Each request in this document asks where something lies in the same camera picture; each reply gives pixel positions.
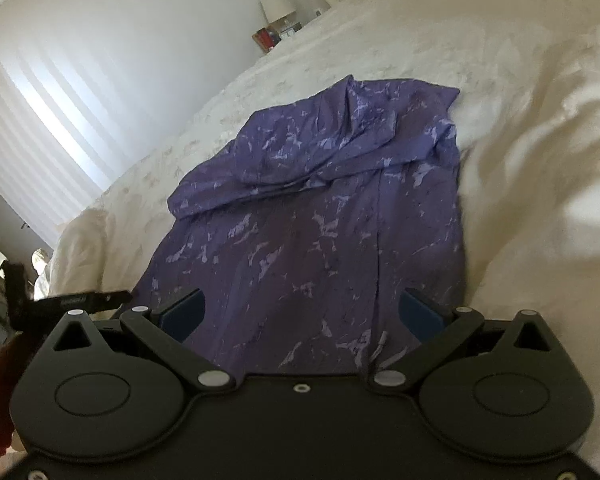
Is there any cream bed comforter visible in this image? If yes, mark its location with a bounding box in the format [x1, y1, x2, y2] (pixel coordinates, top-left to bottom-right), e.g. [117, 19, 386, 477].
[50, 0, 600, 472]

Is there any white table lamp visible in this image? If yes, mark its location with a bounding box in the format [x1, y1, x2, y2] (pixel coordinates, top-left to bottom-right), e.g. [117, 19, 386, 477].
[260, 0, 296, 25]

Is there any red book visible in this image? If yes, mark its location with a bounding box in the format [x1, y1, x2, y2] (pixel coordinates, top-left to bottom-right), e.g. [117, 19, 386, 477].
[252, 27, 280, 53]

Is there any purple patterned hooded jacket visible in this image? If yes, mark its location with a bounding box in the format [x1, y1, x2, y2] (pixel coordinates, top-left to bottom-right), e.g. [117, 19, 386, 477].
[134, 77, 465, 377]

